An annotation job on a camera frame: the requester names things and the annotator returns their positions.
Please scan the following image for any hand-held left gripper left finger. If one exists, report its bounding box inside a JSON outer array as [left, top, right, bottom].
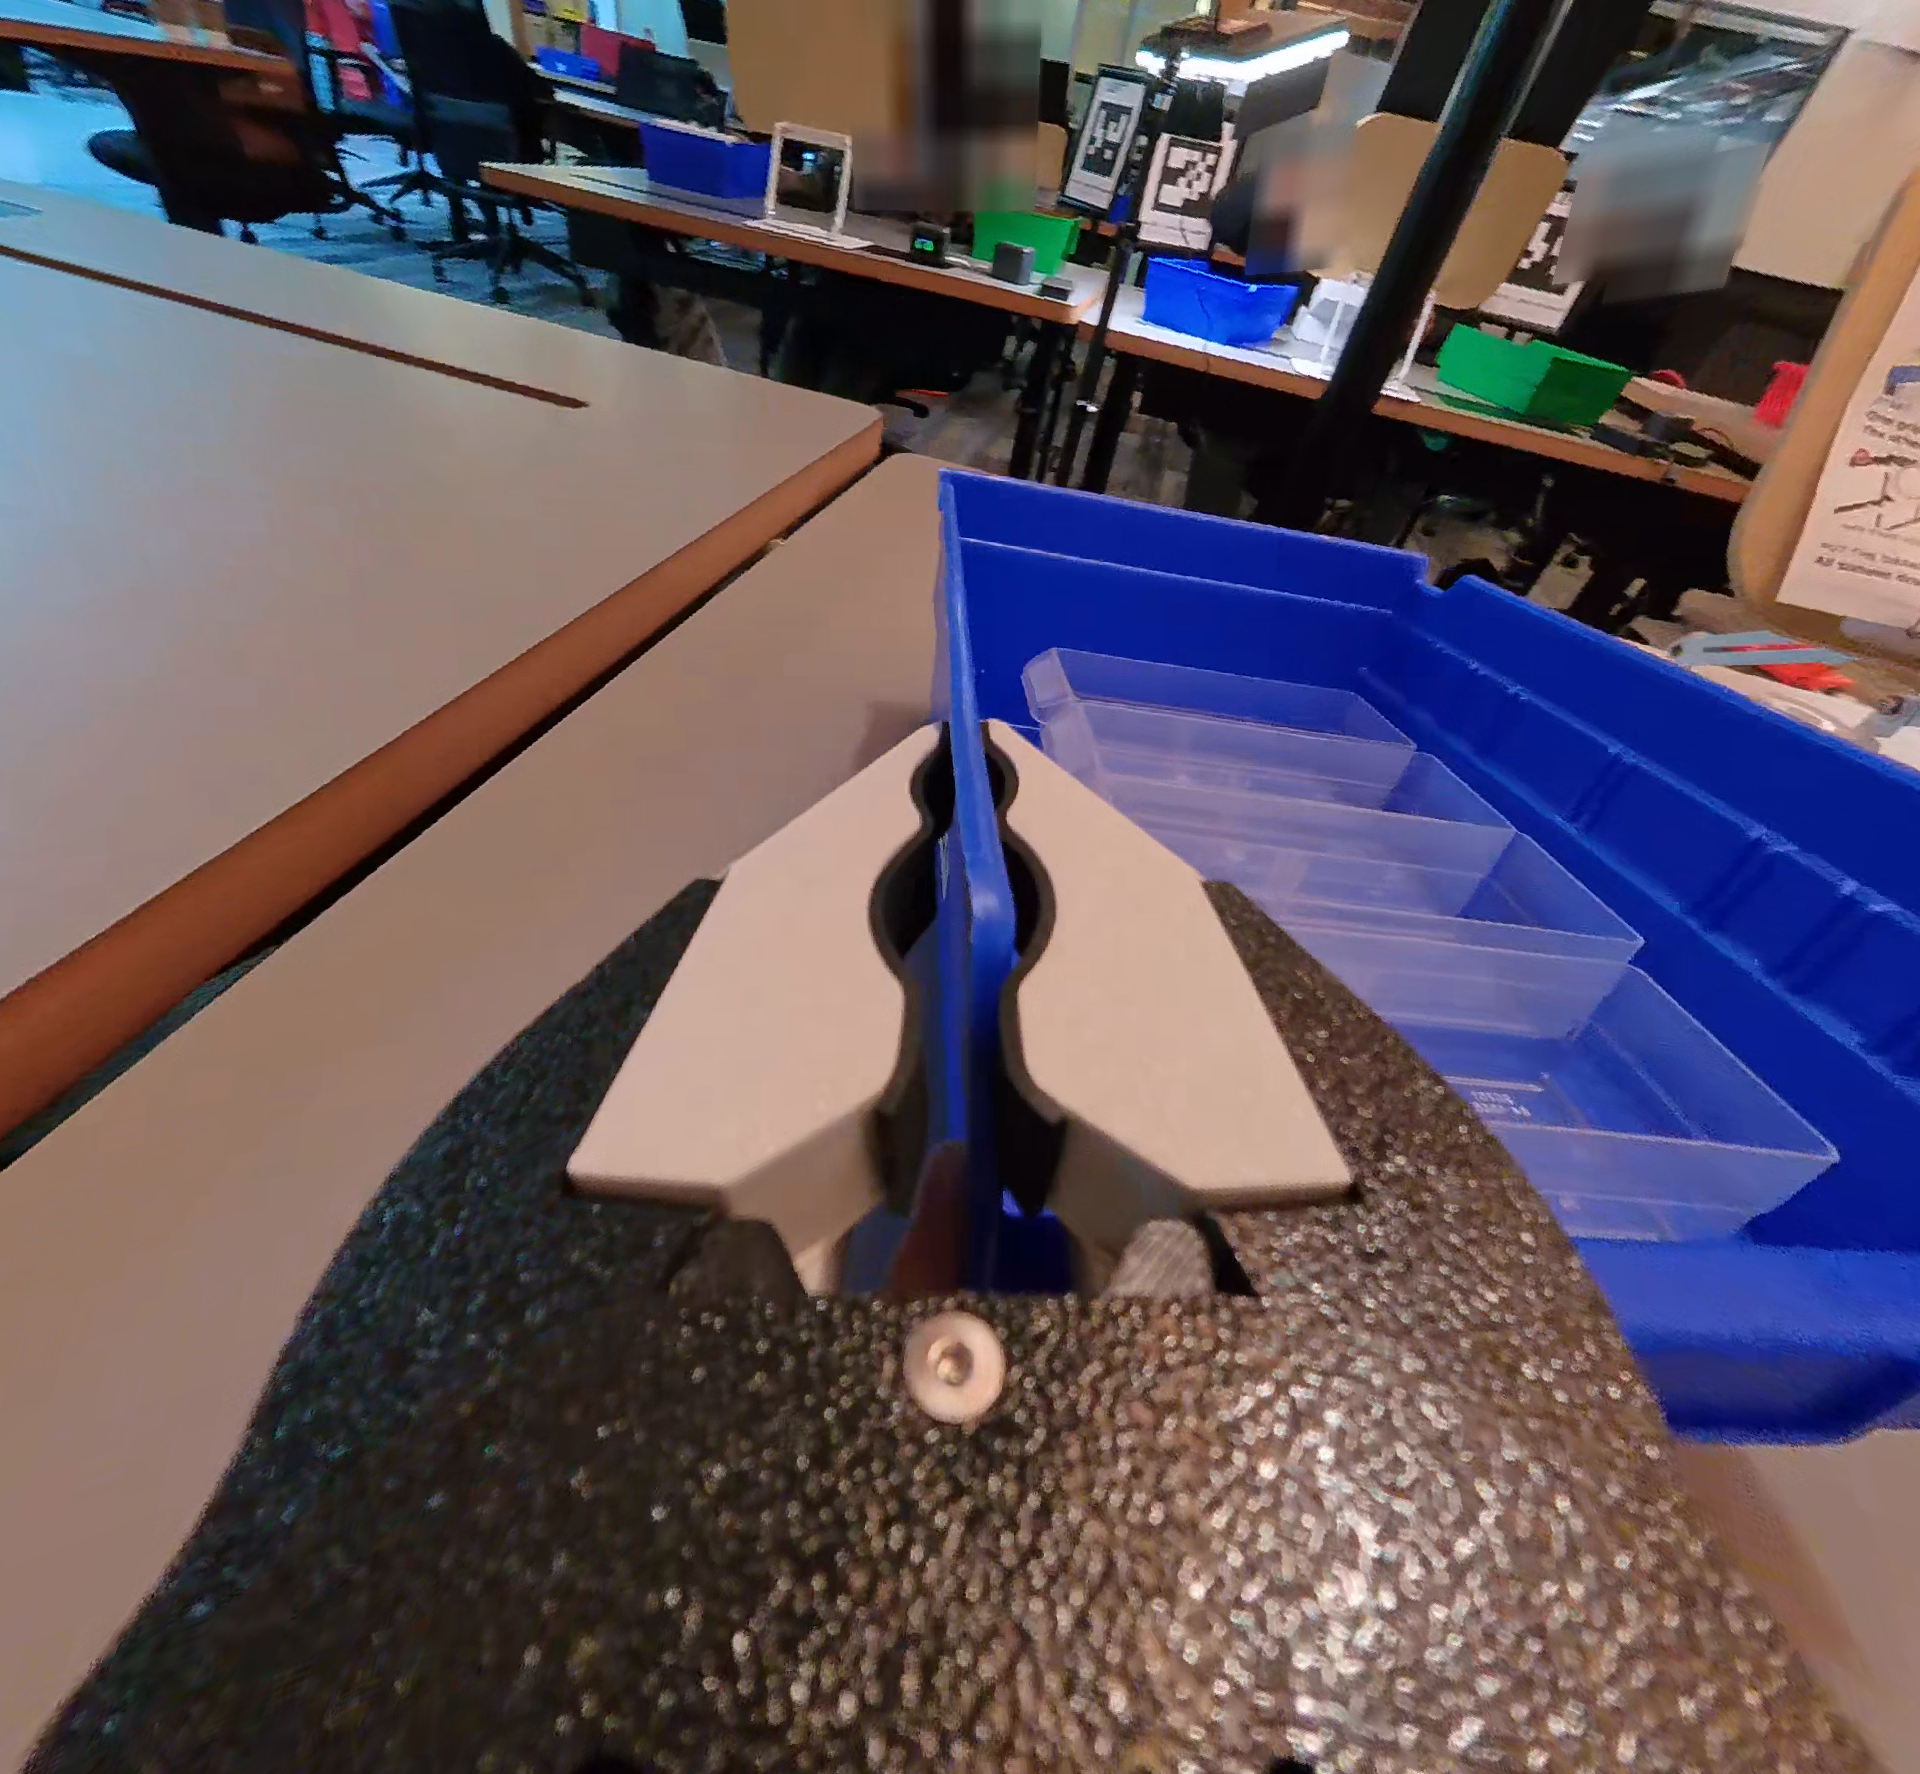
[[567, 721, 967, 1300]]

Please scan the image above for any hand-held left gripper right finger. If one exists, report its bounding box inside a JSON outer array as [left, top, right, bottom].
[[982, 719, 1355, 1294]]

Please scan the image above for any large blue plastic bin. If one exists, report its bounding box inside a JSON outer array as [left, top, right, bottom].
[[900, 469, 1920, 1441]]

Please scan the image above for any clear plastic box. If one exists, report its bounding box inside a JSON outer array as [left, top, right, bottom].
[[1021, 646, 1421, 795], [1068, 740, 1519, 894], [1347, 964, 1843, 1246], [1197, 836, 1648, 1044]]

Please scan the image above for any wooden edged table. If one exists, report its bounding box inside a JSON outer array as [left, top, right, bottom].
[[1101, 305, 1759, 506], [0, 10, 292, 235], [479, 160, 1086, 324]]

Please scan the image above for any small blue plastic bin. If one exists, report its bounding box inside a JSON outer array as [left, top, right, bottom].
[[641, 119, 774, 199], [1142, 254, 1302, 350]]

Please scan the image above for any white device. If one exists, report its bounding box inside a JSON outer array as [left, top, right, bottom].
[[1297, 278, 1429, 369]]

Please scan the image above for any green plastic bin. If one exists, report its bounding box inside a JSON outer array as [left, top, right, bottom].
[[1435, 322, 1636, 434], [971, 209, 1084, 278]]

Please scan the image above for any cardboard divider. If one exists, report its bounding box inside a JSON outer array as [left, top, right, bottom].
[[1357, 110, 1572, 307], [725, 0, 904, 143], [1726, 176, 1920, 625]]

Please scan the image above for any clear acrylic stand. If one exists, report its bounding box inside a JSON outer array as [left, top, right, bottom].
[[764, 123, 856, 225]]

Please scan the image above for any black and white tag board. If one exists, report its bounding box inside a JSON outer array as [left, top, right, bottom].
[[1137, 131, 1242, 250]]

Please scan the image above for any white paper poster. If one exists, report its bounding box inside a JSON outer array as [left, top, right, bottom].
[[1777, 301, 1920, 615]]

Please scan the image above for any tag display screen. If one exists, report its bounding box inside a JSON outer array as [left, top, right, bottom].
[[1060, 67, 1152, 217]]

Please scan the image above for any black stand pole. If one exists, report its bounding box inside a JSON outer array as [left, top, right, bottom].
[[1302, 0, 1638, 535]]

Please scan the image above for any black office chair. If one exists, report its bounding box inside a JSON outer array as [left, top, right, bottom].
[[381, 0, 596, 309], [89, 0, 381, 240]]

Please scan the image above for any white light bar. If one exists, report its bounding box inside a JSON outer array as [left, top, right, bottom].
[[1139, 10, 1353, 82]]

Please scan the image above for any black panel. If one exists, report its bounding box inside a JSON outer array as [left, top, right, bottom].
[[1379, 0, 1687, 143]]

